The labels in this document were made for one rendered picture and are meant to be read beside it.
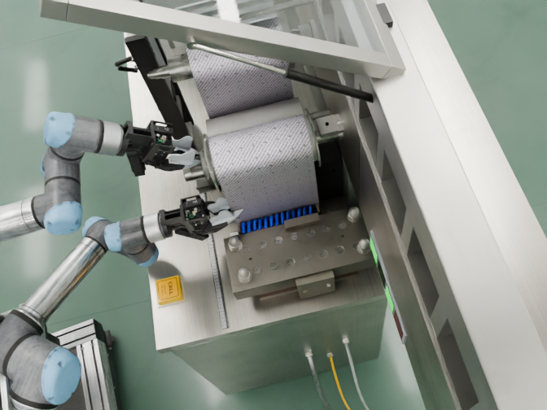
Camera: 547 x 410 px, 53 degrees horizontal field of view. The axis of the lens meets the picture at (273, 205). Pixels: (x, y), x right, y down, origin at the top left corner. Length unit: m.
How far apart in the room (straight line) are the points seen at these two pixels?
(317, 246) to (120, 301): 1.44
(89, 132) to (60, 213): 0.18
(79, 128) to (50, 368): 0.55
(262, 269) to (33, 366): 0.59
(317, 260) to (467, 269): 0.72
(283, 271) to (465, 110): 0.61
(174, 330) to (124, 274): 1.19
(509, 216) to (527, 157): 1.86
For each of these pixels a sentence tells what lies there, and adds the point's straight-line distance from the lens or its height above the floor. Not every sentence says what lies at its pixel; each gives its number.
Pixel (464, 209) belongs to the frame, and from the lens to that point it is 0.82.
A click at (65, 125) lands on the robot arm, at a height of 1.50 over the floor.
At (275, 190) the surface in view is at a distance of 1.42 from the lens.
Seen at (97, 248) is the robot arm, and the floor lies 1.05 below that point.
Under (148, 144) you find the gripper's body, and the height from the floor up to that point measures 1.38.
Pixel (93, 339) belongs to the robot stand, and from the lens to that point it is 2.45.
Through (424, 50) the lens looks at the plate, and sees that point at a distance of 1.29.
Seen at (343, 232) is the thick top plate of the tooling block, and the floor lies 1.03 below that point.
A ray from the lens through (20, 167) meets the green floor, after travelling 3.33.
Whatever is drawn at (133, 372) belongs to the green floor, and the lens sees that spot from 2.59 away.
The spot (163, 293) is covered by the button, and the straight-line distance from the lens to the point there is 1.62.
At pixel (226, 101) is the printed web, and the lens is 1.48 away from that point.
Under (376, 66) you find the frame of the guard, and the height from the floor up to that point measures 1.69.
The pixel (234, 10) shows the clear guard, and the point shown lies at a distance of 0.86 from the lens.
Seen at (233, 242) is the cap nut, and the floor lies 1.07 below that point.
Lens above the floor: 2.37
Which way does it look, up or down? 61 degrees down
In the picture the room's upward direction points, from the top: 16 degrees counter-clockwise
